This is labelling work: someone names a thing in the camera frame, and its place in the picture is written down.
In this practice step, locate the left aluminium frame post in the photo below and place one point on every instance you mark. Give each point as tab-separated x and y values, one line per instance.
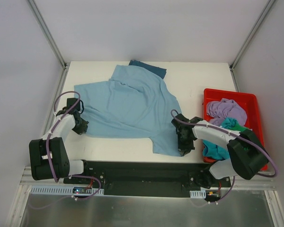
46	32

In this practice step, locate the right white cable duct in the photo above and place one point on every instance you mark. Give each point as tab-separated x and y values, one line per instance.
201	194

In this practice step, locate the green t shirt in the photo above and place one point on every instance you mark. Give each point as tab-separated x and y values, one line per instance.
238	127

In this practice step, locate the light blue t shirt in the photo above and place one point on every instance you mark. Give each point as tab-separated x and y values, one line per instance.
133	104

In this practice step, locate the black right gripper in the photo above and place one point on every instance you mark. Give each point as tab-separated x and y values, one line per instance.
185	144

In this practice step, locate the aluminium frame post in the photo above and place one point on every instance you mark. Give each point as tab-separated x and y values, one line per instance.
257	25
46	32

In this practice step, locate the lilac t shirt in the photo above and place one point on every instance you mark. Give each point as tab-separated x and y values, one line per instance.
226	108

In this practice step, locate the white cable duct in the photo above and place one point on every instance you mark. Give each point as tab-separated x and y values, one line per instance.
201	194
66	190

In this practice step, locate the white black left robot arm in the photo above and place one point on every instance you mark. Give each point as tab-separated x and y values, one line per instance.
48	155

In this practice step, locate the right aluminium frame post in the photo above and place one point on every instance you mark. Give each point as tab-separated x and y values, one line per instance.
257	25

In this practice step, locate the folded navy blue t shirt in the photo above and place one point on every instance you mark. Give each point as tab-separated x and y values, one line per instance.
161	72

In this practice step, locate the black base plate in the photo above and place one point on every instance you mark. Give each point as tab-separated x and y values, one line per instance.
174	180

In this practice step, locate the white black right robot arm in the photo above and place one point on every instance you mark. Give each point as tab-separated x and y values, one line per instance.
247	154

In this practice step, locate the red plastic bin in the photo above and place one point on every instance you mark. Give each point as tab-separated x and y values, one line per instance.
247	101

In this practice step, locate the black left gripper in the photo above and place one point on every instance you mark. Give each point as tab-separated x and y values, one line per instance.
81	125

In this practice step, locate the left white cable duct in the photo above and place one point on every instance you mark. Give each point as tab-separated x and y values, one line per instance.
66	190

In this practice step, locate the teal t shirt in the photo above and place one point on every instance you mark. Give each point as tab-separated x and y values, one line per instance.
212	150

